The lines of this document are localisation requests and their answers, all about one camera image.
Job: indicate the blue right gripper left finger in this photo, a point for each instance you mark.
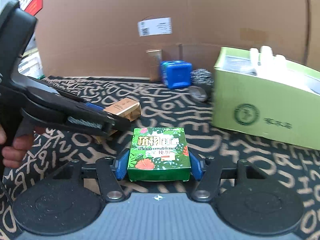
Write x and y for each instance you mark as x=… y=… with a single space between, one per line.
x=120 y=163

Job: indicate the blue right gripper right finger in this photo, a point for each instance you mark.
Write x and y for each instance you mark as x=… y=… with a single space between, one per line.
x=198 y=166

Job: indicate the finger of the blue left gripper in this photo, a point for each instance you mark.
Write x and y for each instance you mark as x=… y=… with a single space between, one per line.
x=95 y=106

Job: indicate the green floral box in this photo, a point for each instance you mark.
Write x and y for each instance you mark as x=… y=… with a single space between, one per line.
x=159 y=154

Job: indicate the black tape roll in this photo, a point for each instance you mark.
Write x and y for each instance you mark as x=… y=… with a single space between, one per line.
x=198 y=94

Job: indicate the blue plastic cube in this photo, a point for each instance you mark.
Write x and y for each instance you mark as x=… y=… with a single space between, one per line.
x=176 y=74

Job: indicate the steel wool scrubber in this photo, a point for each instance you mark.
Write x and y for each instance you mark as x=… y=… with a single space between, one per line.
x=202 y=77

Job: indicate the white pink work glove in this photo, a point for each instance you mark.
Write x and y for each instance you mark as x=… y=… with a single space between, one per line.
x=265 y=57

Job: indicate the person left hand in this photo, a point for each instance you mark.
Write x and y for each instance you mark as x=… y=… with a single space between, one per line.
x=14 y=154

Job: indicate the brown gold box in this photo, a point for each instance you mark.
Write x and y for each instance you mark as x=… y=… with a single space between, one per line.
x=126 y=108

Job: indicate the large brown cardboard box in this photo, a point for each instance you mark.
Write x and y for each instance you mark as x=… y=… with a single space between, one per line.
x=101 y=38

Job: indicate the small tan upright box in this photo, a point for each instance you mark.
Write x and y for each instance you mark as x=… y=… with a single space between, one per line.
x=154 y=62

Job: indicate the green cardboard storage box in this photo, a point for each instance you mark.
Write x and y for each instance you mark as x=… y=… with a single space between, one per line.
x=280 y=103

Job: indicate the white shipping label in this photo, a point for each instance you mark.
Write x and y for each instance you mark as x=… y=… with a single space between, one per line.
x=152 y=27

